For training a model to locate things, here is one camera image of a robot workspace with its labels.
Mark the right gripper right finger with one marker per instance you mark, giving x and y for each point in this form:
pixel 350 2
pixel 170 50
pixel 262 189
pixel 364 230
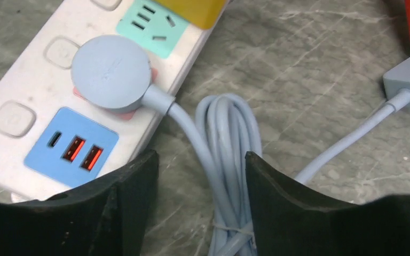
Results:
pixel 292 219

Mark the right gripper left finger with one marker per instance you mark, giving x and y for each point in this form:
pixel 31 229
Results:
pixel 106 216

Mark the white power strip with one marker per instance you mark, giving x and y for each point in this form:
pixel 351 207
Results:
pixel 51 139

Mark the yellow cube adapter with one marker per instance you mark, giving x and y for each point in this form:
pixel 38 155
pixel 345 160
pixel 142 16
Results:
pixel 201 13

